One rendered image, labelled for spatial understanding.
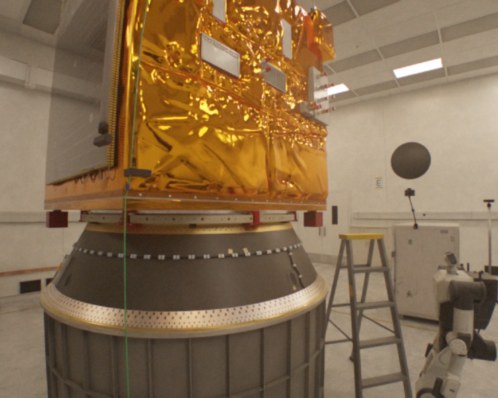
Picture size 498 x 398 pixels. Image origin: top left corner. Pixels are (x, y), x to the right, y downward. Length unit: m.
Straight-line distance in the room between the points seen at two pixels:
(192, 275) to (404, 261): 3.88
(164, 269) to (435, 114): 8.51
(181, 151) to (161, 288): 0.70
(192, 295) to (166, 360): 0.34
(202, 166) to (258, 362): 1.09
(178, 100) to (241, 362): 1.37
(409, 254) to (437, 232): 0.52
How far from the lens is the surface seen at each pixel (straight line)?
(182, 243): 1.58
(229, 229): 1.64
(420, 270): 4.88
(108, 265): 1.72
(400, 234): 4.85
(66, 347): 1.93
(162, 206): 1.36
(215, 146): 1.53
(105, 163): 1.35
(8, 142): 6.75
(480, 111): 9.14
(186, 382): 1.60
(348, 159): 9.45
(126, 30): 1.57
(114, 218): 1.77
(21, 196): 6.66
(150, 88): 1.42
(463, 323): 1.76
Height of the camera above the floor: 1.73
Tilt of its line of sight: 3 degrees up
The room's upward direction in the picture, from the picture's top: straight up
